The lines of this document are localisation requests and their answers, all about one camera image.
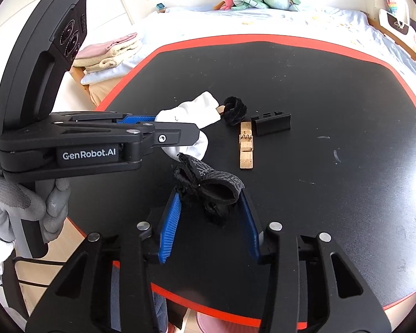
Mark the small wooden piece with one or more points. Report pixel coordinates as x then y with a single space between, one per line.
221 110

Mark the black plastic clip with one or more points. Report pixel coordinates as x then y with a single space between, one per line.
272 123

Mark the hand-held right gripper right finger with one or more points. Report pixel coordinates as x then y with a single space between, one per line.
252 227

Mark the wooden clothespin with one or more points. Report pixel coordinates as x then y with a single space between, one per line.
246 152

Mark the cream folded towel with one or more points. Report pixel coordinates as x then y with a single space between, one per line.
114 59

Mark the person's left hand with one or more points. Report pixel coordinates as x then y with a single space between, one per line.
7 197

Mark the white bag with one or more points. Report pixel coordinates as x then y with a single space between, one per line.
398 24

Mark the rainbow hanging toy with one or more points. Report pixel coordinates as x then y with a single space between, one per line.
390 0

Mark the small teal box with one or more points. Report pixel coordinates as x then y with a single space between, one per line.
160 7

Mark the pink folded cloth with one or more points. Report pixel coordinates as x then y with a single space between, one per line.
107 45

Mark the black patterned sock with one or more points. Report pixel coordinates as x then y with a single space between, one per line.
216 185

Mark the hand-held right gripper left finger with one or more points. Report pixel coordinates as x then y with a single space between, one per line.
169 225

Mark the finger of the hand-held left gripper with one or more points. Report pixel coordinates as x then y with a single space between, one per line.
173 135
135 119

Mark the pink stool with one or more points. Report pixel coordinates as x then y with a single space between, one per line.
225 324

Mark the bed with light blue sheet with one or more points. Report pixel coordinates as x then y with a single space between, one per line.
298 20

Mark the white sock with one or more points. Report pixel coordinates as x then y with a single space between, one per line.
190 111

